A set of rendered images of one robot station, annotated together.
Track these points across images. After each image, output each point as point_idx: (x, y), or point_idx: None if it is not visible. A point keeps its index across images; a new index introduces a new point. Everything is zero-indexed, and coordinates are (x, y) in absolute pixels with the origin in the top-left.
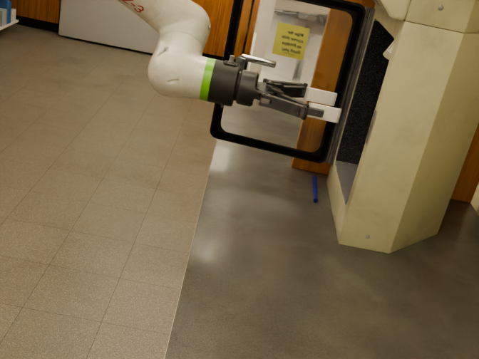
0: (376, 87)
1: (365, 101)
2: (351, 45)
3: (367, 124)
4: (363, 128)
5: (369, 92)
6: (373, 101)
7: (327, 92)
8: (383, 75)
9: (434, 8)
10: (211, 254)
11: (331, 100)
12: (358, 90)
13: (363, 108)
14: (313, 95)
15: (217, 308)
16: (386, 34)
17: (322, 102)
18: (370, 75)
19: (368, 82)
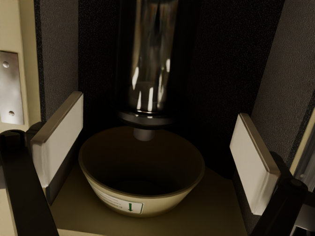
0: (277, 121)
1: (294, 94)
2: (301, 232)
3: (305, 34)
4: (313, 22)
5: (286, 112)
6: (287, 91)
7: (235, 161)
8: (267, 142)
9: None
10: None
11: (236, 134)
12: (296, 126)
13: (300, 76)
14: (250, 170)
15: None
16: (250, 212)
17: (245, 136)
18: (277, 150)
19: (281, 137)
